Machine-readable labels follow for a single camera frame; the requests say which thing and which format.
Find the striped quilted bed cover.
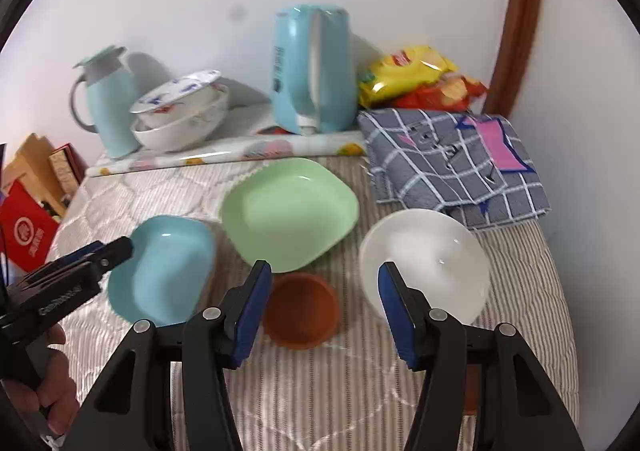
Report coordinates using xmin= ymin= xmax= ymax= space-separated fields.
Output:
xmin=47 ymin=151 xmax=581 ymax=451

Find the brown patterned box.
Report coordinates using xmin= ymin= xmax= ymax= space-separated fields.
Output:
xmin=48 ymin=144 xmax=91 ymax=202

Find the light blue square plate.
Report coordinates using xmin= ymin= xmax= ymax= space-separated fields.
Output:
xmin=106 ymin=214 xmax=217 ymax=327

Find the grey plaid folded cloth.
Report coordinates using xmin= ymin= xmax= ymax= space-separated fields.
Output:
xmin=357 ymin=107 xmax=551 ymax=231

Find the white bowl grey scroll print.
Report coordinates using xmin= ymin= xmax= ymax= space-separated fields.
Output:
xmin=131 ymin=91 xmax=231 ymax=153

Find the plain white bowl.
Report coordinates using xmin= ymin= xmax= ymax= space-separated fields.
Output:
xmin=358 ymin=209 xmax=491 ymax=327

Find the blue patterned white plate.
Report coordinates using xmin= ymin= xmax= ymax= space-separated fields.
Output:
xmin=130 ymin=70 xmax=222 ymax=114

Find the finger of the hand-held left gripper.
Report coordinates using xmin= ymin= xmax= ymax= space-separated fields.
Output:
xmin=47 ymin=240 xmax=108 ymax=273
xmin=92 ymin=236 xmax=135 ymax=282

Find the tan cardboard box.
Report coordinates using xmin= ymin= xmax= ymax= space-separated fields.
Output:
xmin=2 ymin=132 xmax=66 ymax=219

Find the brown wooden door frame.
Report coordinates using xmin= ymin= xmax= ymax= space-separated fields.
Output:
xmin=482 ymin=0 xmax=546 ymax=119

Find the small brown bowl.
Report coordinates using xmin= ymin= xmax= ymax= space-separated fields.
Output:
xmin=262 ymin=272 xmax=341 ymax=349

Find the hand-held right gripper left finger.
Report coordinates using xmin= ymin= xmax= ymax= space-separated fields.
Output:
xmin=62 ymin=259 xmax=273 ymax=451

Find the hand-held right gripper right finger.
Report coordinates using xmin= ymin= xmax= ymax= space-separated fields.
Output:
xmin=377 ymin=261 xmax=586 ymax=451

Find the rolled fruit print tablecloth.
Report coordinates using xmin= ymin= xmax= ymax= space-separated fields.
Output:
xmin=85 ymin=130 xmax=368 ymax=178

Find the light green square plate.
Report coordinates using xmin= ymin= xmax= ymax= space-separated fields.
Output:
xmin=220 ymin=157 xmax=360 ymax=268

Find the red chip bag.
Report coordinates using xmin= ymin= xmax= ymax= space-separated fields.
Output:
xmin=395 ymin=74 xmax=488 ymax=113

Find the light blue electric kettle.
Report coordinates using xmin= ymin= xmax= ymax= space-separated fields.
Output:
xmin=271 ymin=5 xmax=361 ymax=136

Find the light blue thermos jug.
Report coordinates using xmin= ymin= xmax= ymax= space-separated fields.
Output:
xmin=69 ymin=45 xmax=143 ymax=159

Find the yellow chip bag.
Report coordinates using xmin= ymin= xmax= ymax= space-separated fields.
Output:
xmin=358 ymin=45 xmax=460 ymax=108

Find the red paper bag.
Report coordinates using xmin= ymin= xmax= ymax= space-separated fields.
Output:
xmin=0 ymin=180 xmax=61 ymax=274

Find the person's left hand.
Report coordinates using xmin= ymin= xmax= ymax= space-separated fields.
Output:
xmin=4 ymin=323 xmax=81 ymax=438

